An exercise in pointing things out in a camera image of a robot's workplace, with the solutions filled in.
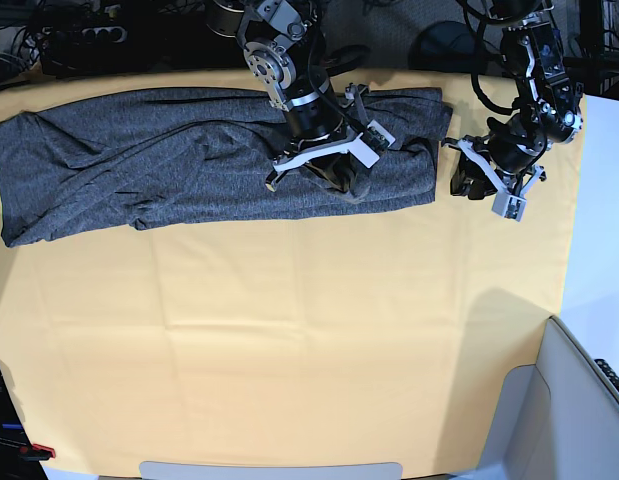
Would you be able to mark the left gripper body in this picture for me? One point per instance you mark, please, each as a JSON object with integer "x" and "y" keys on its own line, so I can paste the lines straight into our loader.
{"x": 509, "y": 153}

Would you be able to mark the yellow table cloth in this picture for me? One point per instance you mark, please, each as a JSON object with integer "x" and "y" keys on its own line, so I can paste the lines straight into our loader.
{"x": 334, "y": 341}

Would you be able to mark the white cardboard box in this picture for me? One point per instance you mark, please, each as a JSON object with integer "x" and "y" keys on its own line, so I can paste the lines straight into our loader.
{"x": 557, "y": 418}

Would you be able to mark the black remote on box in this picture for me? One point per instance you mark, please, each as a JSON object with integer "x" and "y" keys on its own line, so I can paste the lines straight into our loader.
{"x": 608, "y": 371}

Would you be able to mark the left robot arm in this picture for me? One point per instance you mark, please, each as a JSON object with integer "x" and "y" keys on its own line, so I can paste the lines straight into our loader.
{"x": 545, "y": 112}

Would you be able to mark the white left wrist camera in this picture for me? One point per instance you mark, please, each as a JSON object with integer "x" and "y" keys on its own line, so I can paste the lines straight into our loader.
{"x": 509, "y": 206}

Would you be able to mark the red black clamp left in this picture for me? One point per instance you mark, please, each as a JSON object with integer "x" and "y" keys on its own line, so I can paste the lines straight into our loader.
{"x": 36, "y": 453}

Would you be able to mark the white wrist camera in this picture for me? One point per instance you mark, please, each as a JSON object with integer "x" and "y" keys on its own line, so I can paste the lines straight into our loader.
{"x": 509, "y": 206}
{"x": 376, "y": 145}

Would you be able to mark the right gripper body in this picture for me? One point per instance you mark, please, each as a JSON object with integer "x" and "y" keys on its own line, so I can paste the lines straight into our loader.
{"x": 335, "y": 144}

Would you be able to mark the grey plate at table edge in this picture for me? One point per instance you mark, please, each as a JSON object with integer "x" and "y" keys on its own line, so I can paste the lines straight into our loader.
{"x": 374, "y": 471}

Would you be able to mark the grey long-sleeve shirt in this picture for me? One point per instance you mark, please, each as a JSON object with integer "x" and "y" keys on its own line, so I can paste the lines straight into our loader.
{"x": 152, "y": 158}

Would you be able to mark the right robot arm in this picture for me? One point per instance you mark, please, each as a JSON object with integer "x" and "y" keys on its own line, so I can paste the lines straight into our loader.
{"x": 283, "y": 47}

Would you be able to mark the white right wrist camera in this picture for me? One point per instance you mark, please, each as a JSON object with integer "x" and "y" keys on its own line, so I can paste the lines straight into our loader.
{"x": 376, "y": 145}

